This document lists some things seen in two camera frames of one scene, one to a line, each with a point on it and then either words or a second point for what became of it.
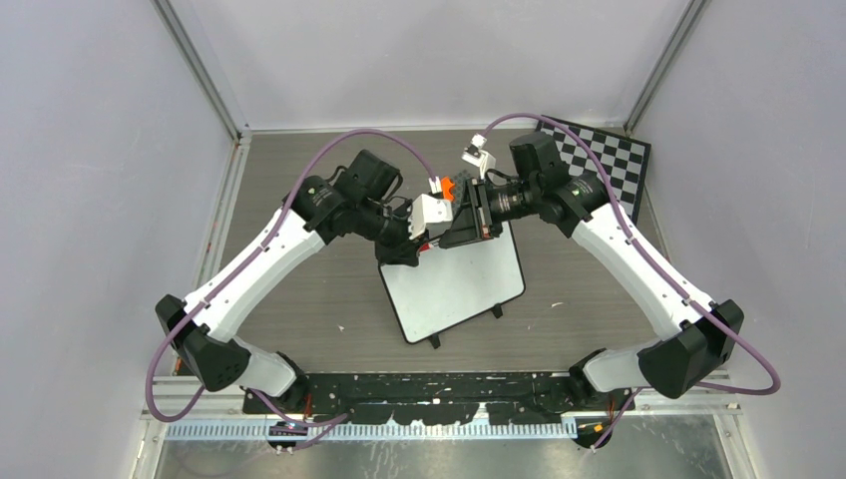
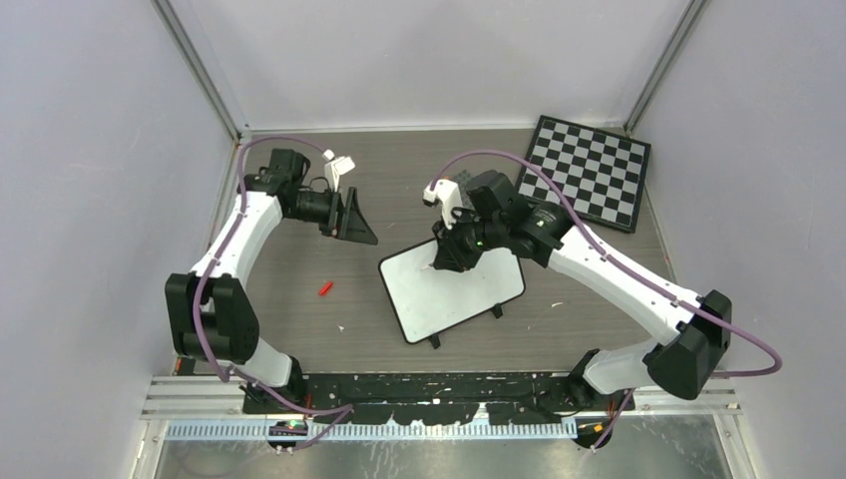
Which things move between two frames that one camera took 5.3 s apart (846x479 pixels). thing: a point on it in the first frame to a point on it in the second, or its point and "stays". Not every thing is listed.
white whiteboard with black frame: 452,283 stays
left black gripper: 403,250 to 354,226
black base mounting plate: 398,398 stays
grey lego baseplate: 459,180 stays
